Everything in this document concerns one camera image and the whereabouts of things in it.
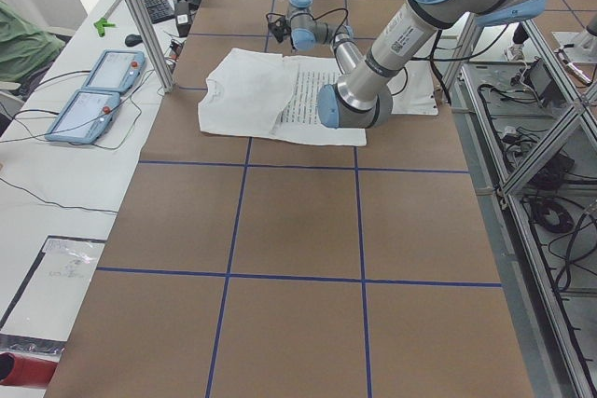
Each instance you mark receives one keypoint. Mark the white long-sleeve printed shirt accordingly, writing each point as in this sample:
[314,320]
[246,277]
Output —
[271,96]

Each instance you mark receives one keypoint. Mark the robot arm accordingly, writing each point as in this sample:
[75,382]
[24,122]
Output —
[360,98]

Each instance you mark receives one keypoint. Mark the black power adapter with label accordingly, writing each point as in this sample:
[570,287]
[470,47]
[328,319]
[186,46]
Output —
[182,18]

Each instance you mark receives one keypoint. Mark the black keyboard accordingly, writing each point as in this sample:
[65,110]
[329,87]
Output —
[159,10]

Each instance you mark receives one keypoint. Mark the black computer mouse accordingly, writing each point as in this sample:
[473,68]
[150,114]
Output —
[132,40]

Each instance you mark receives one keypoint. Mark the upper blue teach pendant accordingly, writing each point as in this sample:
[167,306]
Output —
[116,70]

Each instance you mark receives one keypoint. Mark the blue teach pendant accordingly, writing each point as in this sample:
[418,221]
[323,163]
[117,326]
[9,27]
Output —
[85,117]
[116,70]

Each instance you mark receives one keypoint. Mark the green plastic clamp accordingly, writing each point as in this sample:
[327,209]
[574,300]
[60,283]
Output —
[102,25]

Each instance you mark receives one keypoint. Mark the lower blue teach pendant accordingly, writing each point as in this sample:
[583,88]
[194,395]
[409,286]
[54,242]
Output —
[85,117]

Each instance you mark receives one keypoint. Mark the green cloth on chair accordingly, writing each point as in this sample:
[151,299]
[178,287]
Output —
[25,48]

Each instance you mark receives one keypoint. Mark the clear plastic document sleeve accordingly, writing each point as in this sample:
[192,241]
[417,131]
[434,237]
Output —
[40,316]

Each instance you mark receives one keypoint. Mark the red cylinder object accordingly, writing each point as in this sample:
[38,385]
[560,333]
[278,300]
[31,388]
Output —
[25,371]

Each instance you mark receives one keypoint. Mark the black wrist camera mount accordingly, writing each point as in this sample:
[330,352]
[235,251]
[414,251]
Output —
[278,26]

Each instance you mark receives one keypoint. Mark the aluminium frame post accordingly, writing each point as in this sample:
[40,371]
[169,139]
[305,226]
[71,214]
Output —
[153,50]

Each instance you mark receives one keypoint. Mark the white camera mast base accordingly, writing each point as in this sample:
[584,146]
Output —
[413,91]

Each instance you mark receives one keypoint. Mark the aluminium truss frame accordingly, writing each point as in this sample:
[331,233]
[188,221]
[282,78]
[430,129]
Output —
[530,133]

